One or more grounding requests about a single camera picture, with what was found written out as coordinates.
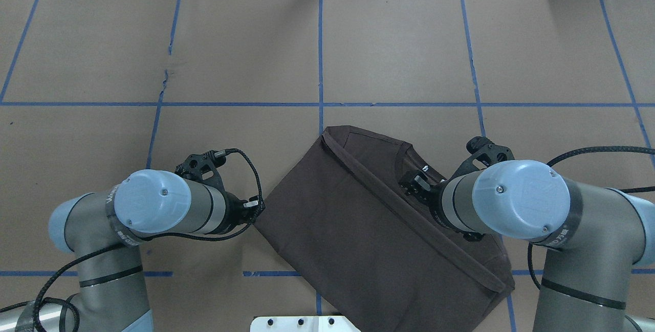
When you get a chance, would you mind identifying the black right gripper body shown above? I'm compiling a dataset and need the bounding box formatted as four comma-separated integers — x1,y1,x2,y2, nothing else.
419,181,484,242

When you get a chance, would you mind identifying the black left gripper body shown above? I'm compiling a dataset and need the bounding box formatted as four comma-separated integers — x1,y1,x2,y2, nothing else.
223,192,258,234

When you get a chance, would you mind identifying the dark brown t-shirt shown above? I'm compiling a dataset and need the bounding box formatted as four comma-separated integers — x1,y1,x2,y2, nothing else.
255,125,515,331

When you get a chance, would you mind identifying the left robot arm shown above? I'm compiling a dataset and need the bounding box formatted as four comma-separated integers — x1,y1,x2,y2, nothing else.
14,169,265,331

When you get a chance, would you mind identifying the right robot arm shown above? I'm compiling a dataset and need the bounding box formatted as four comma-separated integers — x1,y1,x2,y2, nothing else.
399,160,654,331

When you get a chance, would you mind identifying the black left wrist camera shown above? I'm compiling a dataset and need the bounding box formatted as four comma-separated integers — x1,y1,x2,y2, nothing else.
173,150,227,191

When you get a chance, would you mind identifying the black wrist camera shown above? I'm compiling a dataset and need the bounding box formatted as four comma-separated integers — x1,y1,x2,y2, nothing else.
450,136,515,179
173,150,227,191

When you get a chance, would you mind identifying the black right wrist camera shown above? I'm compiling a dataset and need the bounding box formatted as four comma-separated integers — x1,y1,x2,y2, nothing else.
450,136,515,179

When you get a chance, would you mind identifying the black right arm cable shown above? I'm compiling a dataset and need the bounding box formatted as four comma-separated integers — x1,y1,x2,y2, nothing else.
527,145,655,292

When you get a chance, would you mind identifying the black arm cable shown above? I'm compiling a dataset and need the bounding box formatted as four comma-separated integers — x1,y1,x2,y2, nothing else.
31,148,264,332
527,145,655,292

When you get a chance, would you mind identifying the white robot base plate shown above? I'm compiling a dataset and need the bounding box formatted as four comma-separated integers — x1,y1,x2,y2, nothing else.
250,316,359,331

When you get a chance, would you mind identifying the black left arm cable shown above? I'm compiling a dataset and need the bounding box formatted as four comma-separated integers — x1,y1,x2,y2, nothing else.
31,148,264,332

